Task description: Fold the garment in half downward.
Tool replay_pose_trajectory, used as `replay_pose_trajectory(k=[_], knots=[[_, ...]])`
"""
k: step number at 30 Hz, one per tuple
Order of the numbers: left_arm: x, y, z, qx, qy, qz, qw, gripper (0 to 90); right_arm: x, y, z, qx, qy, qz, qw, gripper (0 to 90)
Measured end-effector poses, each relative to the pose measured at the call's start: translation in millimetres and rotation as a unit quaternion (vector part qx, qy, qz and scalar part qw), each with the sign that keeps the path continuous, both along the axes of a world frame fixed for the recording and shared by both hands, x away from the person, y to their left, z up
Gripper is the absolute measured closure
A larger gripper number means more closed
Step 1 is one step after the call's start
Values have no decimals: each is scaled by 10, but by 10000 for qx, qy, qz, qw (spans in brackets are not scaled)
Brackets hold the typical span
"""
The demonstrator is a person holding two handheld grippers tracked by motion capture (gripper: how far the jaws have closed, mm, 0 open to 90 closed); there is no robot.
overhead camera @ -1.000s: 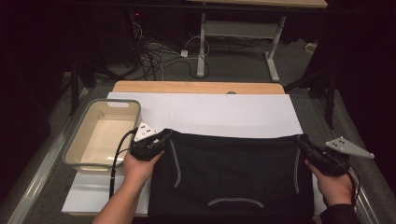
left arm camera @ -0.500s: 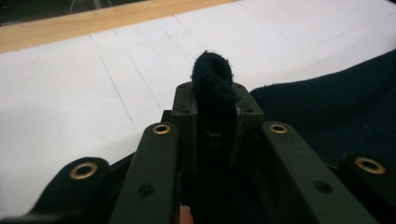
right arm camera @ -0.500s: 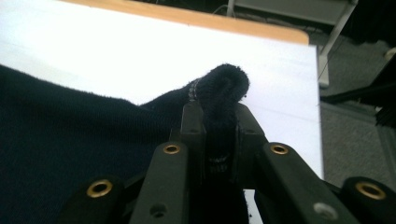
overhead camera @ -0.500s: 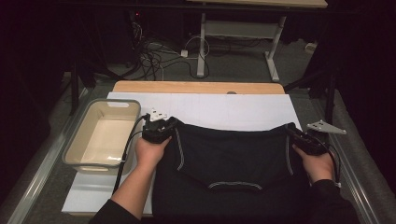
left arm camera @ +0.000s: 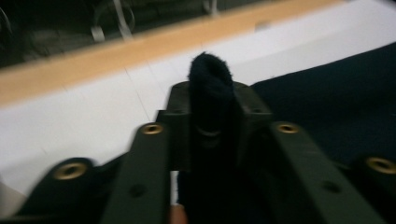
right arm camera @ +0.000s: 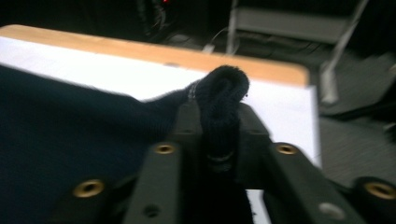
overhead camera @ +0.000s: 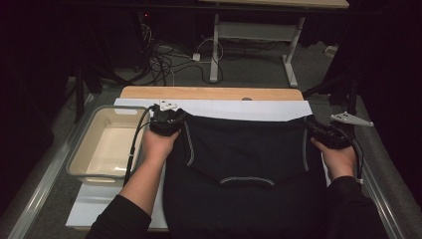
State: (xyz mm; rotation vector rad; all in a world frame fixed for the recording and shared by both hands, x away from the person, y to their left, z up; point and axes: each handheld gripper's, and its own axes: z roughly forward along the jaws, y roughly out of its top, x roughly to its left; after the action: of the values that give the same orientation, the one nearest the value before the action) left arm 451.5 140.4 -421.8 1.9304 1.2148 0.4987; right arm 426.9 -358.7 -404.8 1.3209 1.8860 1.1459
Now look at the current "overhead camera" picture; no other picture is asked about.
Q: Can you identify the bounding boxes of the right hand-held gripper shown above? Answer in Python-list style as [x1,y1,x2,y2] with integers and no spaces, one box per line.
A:
[305,111,375,150]

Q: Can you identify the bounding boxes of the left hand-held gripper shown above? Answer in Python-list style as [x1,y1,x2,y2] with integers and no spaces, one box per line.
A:
[148,100,187,137]

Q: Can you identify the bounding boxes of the beige plastic basin grey rim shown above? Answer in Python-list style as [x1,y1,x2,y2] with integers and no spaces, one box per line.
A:
[65,105,153,187]

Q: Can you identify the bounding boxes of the black knitted vest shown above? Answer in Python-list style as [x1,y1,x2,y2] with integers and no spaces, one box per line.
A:
[162,111,332,239]

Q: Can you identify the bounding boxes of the person's left hand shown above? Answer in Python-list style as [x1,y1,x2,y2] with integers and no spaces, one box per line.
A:
[140,127,182,164]

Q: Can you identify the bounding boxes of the person's right hand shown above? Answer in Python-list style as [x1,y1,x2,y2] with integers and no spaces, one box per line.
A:
[310,137,357,182]

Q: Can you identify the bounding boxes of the black metal stand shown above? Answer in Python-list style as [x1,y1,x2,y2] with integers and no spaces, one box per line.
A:
[74,63,104,123]
[303,73,361,138]

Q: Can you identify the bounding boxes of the white board sheet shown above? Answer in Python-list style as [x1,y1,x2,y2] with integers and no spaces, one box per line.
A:
[65,98,332,232]

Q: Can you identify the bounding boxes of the small white box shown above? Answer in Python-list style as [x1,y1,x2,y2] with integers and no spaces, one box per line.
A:
[324,44,339,58]

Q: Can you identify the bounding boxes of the white-legged desk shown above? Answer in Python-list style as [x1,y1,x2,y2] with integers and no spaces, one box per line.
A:
[198,0,350,89]

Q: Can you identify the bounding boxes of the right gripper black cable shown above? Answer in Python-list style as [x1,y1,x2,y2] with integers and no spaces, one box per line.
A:
[349,137,366,185]

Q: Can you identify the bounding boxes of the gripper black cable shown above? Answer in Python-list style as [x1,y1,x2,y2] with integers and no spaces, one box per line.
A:
[122,104,157,187]
[349,137,366,185]

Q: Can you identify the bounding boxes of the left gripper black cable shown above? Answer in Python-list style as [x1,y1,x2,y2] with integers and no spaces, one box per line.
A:
[122,104,157,187]

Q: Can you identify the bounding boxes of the tangle of floor cables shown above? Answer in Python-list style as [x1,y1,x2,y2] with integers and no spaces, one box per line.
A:
[138,23,227,86]

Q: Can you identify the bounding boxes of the metal floor rail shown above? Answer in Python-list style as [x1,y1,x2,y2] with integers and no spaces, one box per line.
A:
[331,99,407,239]
[6,93,101,239]

